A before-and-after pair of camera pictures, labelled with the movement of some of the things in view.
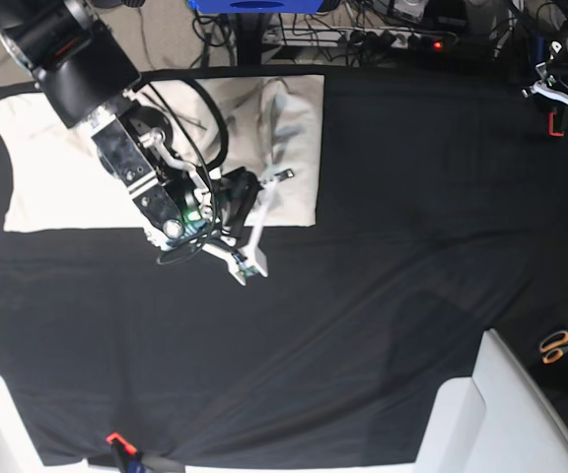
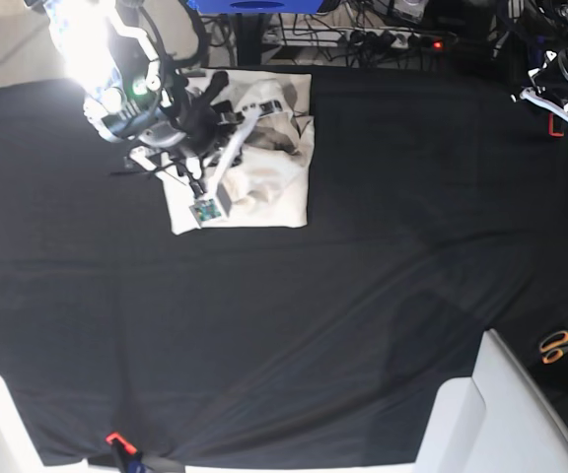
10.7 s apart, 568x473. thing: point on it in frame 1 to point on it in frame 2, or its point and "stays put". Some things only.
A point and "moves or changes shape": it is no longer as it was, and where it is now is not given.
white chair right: x=498 y=420 stays put
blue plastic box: x=256 y=6 stays put
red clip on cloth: x=130 y=448 stays put
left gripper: x=242 y=198 to x=207 y=134
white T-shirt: x=266 y=126 moves or changes shape
